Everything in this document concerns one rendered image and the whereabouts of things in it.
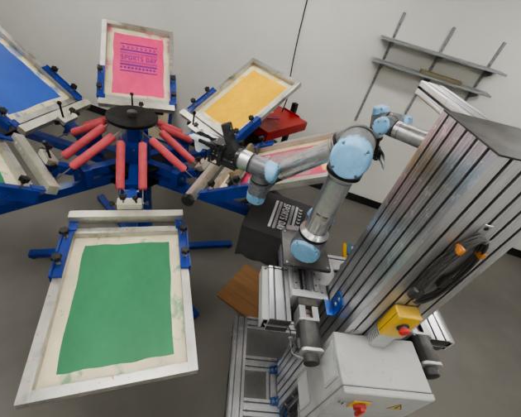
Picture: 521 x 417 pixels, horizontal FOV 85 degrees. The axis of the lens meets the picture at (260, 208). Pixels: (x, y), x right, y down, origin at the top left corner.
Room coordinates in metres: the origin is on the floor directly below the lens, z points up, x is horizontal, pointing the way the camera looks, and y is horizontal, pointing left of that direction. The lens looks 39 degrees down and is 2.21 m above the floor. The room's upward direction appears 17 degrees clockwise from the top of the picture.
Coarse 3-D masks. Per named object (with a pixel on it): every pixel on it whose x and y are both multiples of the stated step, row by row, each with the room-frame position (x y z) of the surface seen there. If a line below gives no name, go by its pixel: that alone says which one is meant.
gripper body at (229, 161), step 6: (216, 144) 0.92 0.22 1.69; (222, 144) 0.93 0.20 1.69; (210, 150) 0.93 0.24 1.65; (216, 150) 0.93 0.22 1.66; (222, 150) 0.93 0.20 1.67; (240, 150) 0.92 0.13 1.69; (210, 156) 0.91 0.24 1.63; (216, 156) 0.92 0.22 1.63; (222, 156) 0.92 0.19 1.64; (228, 156) 0.92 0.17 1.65; (234, 156) 0.90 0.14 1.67; (216, 162) 0.91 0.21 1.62; (222, 162) 0.92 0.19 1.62; (228, 162) 0.91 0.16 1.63; (234, 162) 0.89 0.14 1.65; (228, 168) 0.91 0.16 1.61; (234, 168) 0.91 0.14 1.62
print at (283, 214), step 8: (280, 208) 1.59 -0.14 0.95; (288, 208) 1.62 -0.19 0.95; (296, 208) 1.65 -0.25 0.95; (272, 216) 1.49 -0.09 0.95; (280, 216) 1.52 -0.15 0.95; (288, 216) 1.54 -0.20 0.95; (296, 216) 1.56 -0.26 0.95; (272, 224) 1.41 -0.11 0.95; (280, 224) 1.43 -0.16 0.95; (288, 224) 1.45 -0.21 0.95; (296, 224) 1.48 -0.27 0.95
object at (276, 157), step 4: (296, 148) 1.74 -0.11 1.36; (300, 148) 1.72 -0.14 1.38; (304, 148) 1.70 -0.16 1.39; (276, 152) 1.74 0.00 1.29; (280, 152) 1.73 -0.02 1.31; (284, 152) 1.71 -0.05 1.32; (288, 152) 1.70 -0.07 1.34; (292, 152) 1.68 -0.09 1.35; (296, 152) 1.67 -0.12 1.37; (272, 156) 1.69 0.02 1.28; (276, 156) 1.67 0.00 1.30; (280, 156) 1.66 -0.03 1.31; (284, 156) 1.64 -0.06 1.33; (288, 156) 1.63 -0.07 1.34; (272, 160) 1.63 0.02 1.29; (276, 160) 1.62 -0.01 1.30; (280, 160) 1.60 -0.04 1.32
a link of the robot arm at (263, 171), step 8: (256, 160) 0.89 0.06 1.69; (264, 160) 0.90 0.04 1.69; (248, 168) 0.88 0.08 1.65; (256, 168) 0.87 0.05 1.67; (264, 168) 0.87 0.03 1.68; (272, 168) 0.87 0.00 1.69; (256, 176) 0.87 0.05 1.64; (264, 176) 0.86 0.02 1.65; (272, 176) 0.86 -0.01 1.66; (264, 184) 0.87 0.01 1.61
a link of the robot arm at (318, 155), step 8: (368, 128) 0.91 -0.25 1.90; (336, 136) 0.96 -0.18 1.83; (320, 144) 0.98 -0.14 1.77; (328, 144) 0.96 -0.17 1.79; (304, 152) 0.98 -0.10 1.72; (312, 152) 0.97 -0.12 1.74; (320, 152) 0.95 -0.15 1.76; (328, 152) 0.94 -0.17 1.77; (288, 160) 1.00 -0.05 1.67; (296, 160) 0.98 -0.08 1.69; (304, 160) 0.96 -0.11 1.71; (312, 160) 0.95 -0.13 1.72; (320, 160) 0.95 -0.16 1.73; (328, 160) 0.95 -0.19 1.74; (280, 168) 0.98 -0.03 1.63; (288, 168) 0.97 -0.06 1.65; (296, 168) 0.97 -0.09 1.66; (304, 168) 0.96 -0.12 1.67; (312, 168) 0.97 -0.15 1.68; (280, 176) 0.98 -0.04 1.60; (288, 176) 0.98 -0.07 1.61
